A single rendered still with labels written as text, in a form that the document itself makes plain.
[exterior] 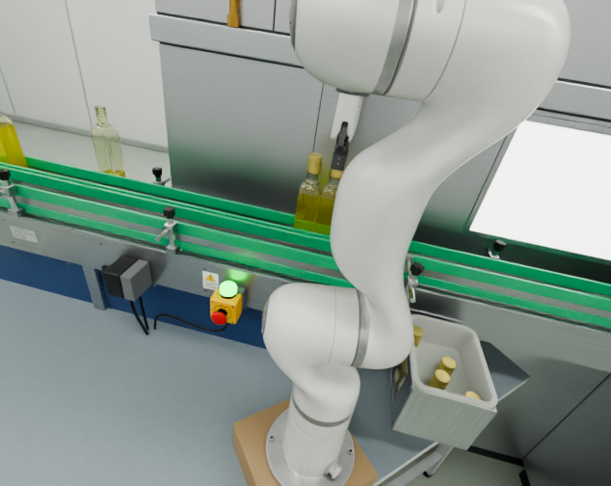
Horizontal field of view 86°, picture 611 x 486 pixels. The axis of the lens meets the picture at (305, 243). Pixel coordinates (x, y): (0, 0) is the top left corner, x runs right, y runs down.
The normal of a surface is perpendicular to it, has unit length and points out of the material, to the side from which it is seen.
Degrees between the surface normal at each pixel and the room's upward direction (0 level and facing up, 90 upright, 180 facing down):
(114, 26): 90
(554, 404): 90
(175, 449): 0
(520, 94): 94
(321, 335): 61
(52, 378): 0
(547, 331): 90
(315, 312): 29
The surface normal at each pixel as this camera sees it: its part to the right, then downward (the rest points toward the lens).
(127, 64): -0.20, 0.51
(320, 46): -0.46, 0.75
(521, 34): 0.00, 0.44
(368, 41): -0.09, 0.70
